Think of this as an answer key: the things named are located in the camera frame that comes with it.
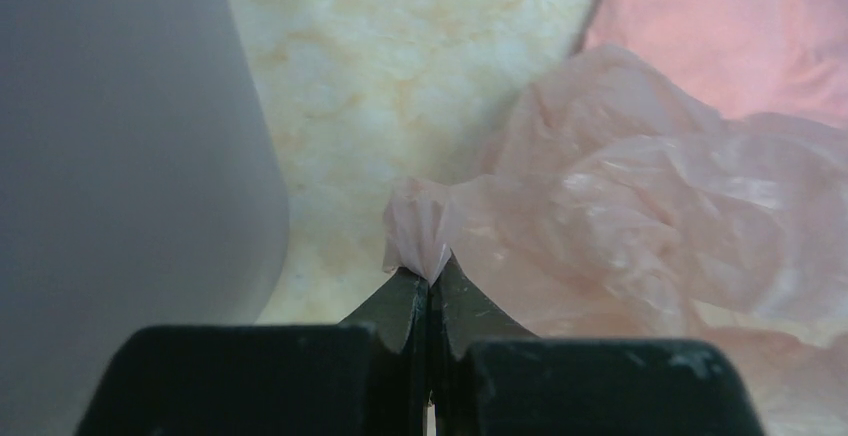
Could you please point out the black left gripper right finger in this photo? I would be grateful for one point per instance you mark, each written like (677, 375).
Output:
(492, 376)

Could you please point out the folded pink cloth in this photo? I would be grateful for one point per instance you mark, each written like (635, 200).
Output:
(739, 56)

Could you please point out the grey plastic trash bin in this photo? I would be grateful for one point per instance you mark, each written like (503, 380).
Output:
(139, 187)

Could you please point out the translucent pink trash bag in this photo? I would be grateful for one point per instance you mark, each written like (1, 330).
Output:
(614, 204)

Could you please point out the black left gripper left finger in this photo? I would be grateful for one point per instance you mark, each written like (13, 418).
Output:
(355, 377)

